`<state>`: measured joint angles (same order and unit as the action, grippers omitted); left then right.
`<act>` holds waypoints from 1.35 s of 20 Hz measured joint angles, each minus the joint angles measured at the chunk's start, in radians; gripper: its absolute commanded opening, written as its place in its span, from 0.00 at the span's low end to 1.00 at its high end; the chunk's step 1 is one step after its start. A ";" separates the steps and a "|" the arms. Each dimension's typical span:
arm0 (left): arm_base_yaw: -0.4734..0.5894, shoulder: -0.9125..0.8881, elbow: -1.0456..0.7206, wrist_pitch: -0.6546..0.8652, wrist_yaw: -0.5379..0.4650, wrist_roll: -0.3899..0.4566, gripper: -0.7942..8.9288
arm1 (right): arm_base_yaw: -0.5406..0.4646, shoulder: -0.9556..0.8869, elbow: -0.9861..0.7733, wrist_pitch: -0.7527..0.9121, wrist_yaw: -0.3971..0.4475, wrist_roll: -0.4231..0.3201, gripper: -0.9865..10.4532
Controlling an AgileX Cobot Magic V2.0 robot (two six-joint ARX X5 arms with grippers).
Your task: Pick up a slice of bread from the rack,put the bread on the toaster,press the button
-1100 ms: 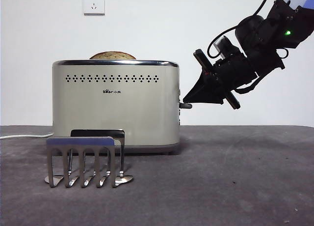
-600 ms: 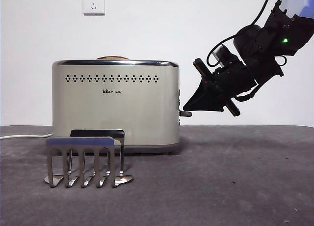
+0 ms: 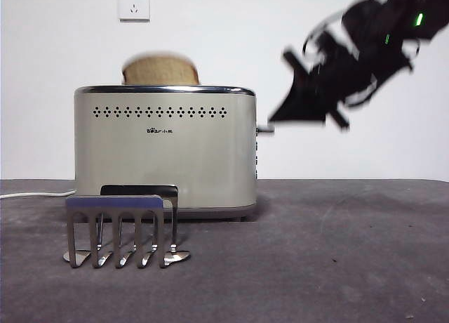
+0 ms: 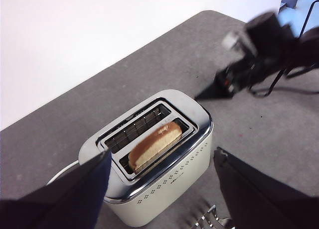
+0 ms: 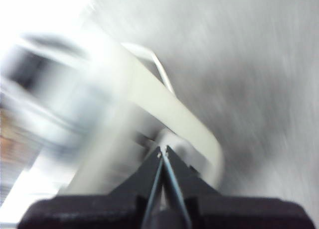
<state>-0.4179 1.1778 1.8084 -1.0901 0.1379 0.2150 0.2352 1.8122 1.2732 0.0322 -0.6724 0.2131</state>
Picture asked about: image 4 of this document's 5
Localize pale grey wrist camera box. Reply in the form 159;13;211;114
221;31;244;50

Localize light blue panel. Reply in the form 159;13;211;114
276;3;319;38

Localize cream two-slot toaster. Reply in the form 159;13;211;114
78;89;214;227

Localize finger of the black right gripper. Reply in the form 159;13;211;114
194;76;234;100

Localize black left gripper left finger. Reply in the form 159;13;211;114
0;151;112;229

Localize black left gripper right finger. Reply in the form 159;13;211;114
213;146;319;229

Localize brown bread slice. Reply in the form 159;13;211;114
128;121;182;174

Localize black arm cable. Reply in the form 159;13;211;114
248;64;319;98

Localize steel toast rack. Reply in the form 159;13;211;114
191;204;236;229

